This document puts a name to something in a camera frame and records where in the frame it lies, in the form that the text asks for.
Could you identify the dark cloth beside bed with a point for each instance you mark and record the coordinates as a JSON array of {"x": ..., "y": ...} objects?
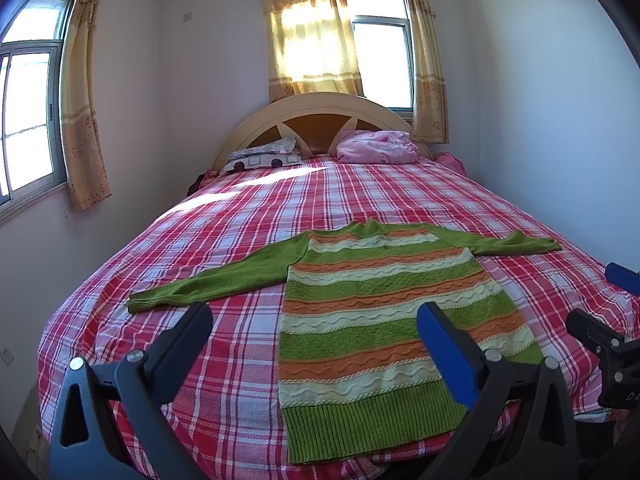
[{"x": 202, "y": 181}]

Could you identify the white bus print pillow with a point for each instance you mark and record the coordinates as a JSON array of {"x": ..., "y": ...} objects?
[{"x": 262, "y": 161}]

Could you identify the grey patterned pillow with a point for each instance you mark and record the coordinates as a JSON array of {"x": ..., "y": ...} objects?
[{"x": 283, "y": 146}]

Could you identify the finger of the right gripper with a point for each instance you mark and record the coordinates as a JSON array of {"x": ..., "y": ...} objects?
[
  {"x": 623, "y": 278},
  {"x": 591, "y": 333}
]

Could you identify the red white plaid bed sheet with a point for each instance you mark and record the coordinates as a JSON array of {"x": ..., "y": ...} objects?
[{"x": 227, "y": 413}]

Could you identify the green orange striped knit sweater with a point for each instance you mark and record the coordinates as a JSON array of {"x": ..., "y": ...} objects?
[{"x": 353, "y": 375}]

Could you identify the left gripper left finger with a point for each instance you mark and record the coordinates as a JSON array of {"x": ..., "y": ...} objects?
[{"x": 86, "y": 442}]

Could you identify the wall socket plate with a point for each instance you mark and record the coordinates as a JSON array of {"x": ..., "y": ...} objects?
[{"x": 6, "y": 355}]

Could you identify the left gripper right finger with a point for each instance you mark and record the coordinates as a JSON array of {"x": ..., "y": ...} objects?
[{"x": 519, "y": 423}]

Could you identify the yellow curtain centre window right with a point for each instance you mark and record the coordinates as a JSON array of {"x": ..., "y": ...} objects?
[{"x": 430, "y": 108}]

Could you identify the cream arched wooden headboard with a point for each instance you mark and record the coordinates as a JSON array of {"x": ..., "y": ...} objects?
[{"x": 315, "y": 120}]

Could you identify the pink floral pillow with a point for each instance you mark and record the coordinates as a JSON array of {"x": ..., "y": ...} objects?
[{"x": 386, "y": 147}]

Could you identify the yellow curtain centre window left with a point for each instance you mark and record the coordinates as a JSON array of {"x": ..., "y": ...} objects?
[{"x": 311, "y": 48}]

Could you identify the side window aluminium frame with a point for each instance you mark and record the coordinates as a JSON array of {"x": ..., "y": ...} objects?
[{"x": 31, "y": 142}]

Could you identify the pink cloth beside bed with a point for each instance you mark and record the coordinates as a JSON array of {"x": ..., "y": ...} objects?
[{"x": 451, "y": 162}]

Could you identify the yellow curtain side window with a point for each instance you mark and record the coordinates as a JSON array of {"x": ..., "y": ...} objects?
[{"x": 85, "y": 170}]

